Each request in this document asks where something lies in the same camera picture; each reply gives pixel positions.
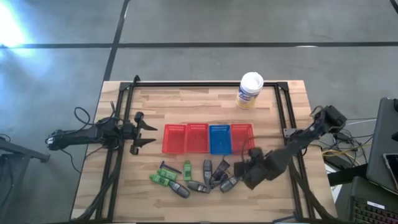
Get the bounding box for black metal rig frame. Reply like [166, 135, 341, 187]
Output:
[70, 74, 338, 224]

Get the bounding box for red plastic basket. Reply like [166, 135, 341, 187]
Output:
[162, 123, 187, 155]
[185, 123, 210, 154]
[230, 123, 256, 155]

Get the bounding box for yellow cable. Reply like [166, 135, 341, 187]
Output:
[322, 142, 373, 158]

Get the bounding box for dark squeeze tube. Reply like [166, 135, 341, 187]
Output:
[212, 159, 231, 182]
[210, 172, 229, 190]

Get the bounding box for white Lysol wipes canister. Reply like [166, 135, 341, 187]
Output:
[235, 72, 264, 110]

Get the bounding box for black keyboard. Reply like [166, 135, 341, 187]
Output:
[349, 177, 398, 224]

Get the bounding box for blue disposable razor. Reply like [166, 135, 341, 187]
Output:
[159, 161, 183, 174]

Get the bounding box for grey laptop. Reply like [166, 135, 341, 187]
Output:
[366, 97, 398, 195]

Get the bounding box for black metal stand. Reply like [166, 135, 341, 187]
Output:
[0, 133, 50, 224]

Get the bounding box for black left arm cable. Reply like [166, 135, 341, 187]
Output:
[73, 106, 94, 127]

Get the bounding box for blue plastic basket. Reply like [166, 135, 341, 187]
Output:
[208, 124, 233, 156]

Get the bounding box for grey body wash bottle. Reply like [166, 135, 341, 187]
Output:
[187, 180, 211, 194]
[169, 180, 191, 199]
[203, 159, 213, 186]
[219, 175, 241, 194]

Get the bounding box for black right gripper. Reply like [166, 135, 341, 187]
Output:
[233, 147, 282, 191]

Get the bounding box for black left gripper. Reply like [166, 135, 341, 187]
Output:
[123, 111, 159, 156]

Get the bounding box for small green bottle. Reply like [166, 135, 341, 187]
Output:
[183, 160, 193, 182]
[157, 167, 178, 181]
[149, 173, 171, 187]

